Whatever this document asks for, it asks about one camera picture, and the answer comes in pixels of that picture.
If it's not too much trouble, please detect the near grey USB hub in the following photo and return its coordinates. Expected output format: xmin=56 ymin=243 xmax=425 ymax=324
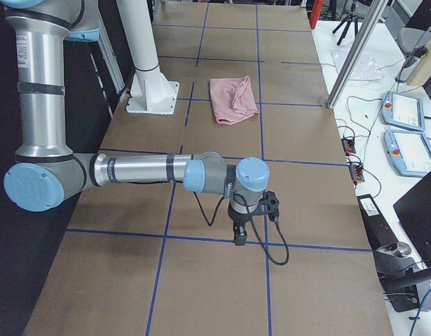
xmin=348 ymin=164 xmax=364 ymax=185

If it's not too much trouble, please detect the far blue teach pendant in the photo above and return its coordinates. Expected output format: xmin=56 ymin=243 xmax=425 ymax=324
xmin=381 ymin=91 xmax=425 ymax=132

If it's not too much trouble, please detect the clear plastic bag with paper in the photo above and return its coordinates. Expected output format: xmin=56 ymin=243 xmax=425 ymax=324
xmin=331 ymin=50 xmax=383 ymax=81

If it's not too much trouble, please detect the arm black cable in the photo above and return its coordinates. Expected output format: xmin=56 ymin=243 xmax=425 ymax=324
xmin=193 ymin=192 xmax=290 ymax=267

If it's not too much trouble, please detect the black box with label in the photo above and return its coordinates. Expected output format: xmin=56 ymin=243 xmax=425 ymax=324
xmin=357 ymin=194 xmax=404 ymax=258

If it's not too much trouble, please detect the black camera tripod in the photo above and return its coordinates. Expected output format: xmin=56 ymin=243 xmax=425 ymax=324
xmin=332 ymin=0 xmax=359 ymax=46

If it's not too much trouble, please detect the far grey USB hub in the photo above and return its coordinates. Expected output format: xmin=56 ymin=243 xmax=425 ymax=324
xmin=341 ymin=137 xmax=356 ymax=156

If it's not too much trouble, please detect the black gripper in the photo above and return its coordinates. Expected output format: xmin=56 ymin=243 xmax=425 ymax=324
xmin=228 ymin=191 xmax=280 ymax=246

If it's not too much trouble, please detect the near blue teach pendant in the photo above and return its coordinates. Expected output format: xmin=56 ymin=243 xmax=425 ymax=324
xmin=383 ymin=129 xmax=431 ymax=178

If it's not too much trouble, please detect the red cylinder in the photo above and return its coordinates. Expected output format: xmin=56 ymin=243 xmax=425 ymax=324
xmin=309 ymin=0 xmax=324 ymax=29

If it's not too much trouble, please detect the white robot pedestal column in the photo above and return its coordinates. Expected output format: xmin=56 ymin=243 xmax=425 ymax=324
xmin=116 ymin=0 xmax=179 ymax=116

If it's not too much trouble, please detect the aluminium frame post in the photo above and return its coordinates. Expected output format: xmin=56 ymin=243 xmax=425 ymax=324
xmin=326 ymin=0 xmax=387 ymax=109

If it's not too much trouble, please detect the grey usb hub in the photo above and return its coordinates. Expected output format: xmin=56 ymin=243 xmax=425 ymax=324
xmin=348 ymin=164 xmax=364 ymax=185
xmin=341 ymin=137 xmax=356 ymax=156

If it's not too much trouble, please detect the black monitor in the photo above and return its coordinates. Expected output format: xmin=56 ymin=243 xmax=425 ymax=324
xmin=393 ymin=172 xmax=431 ymax=265

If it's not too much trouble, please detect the blue teach pendant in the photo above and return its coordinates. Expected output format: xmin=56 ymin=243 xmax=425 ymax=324
xmin=381 ymin=91 xmax=425 ymax=132
xmin=383 ymin=129 xmax=431 ymax=178

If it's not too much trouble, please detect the pink Snoopy t-shirt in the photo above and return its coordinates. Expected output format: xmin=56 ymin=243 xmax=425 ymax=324
xmin=209 ymin=76 xmax=259 ymax=125

